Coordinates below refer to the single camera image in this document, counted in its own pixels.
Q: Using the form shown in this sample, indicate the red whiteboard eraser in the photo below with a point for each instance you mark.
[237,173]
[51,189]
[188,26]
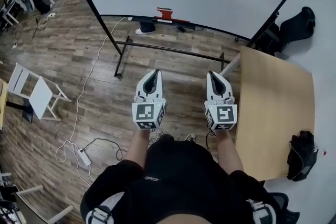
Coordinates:
[165,12]

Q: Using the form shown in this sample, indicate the person's right shoe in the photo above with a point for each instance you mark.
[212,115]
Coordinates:
[190,137]

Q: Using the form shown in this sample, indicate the person's left forearm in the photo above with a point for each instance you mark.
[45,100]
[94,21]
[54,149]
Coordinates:
[136,147]

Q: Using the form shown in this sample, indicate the black power adapter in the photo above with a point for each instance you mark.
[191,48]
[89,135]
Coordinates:
[181,29]

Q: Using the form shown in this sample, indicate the small white power strip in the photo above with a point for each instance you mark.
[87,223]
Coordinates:
[51,15]

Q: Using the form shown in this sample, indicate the black bag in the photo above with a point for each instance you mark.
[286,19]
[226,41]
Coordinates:
[302,154]

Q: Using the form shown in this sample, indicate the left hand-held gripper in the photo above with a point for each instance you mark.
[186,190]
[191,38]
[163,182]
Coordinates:
[143,114]

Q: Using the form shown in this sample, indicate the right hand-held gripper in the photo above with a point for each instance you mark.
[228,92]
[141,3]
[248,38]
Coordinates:
[223,114]

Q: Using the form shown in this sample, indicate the long white power strip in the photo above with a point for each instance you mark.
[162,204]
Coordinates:
[84,157]

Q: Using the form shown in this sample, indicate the person's right forearm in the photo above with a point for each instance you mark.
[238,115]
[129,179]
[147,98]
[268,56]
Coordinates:
[228,152]

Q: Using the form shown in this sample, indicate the light wooden table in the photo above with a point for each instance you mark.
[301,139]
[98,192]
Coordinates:
[275,112]

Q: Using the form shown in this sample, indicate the person's shoe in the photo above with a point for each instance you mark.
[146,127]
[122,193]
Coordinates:
[144,31]
[190,137]

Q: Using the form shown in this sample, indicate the yellow table with black base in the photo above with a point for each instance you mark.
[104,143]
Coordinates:
[3,105]

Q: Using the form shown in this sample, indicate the person's black clothing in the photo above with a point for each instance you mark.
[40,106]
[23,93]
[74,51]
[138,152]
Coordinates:
[178,186]

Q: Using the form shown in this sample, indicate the wooden-legged furniture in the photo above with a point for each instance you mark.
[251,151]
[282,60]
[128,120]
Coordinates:
[31,199]

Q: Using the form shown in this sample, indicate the white wooden chair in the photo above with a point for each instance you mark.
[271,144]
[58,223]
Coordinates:
[39,97]

